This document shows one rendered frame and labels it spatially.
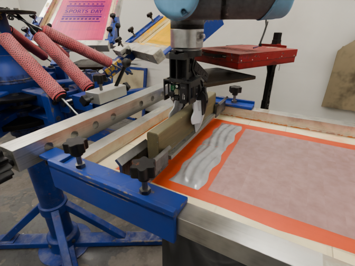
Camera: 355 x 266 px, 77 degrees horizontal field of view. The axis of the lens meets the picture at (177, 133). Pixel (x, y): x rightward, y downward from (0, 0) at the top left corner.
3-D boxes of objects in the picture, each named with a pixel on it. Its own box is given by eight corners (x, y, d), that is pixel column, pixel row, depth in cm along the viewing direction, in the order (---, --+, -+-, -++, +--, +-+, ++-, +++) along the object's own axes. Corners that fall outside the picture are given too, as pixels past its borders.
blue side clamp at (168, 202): (187, 222, 40) (188, 192, 37) (174, 244, 36) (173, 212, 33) (73, 174, 53) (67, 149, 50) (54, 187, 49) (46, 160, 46)
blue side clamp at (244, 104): (252, 119, 84) (254, 101, 81) (249, 123, 80) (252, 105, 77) (181, 106, 97) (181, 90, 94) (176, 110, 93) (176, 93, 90)
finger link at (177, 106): (161, 130, 61) (167, 99, 56) (173, 122, 65) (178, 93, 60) (171, 134, 59) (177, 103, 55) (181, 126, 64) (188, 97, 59)
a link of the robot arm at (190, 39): (179, 28, 54) (211, 28, 51) (179, 48, 56) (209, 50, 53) (164, 29, 48) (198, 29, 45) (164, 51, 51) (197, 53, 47)
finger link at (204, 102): (190, 115, 59) (186, 83, 56) (194, 113, 61) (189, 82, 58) (207, 115, 57) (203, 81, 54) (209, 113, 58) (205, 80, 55)
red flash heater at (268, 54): (249, 57, 197) (251, 42, 192) (297, 64, 162) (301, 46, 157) (193, 62, 169) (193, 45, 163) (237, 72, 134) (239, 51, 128)
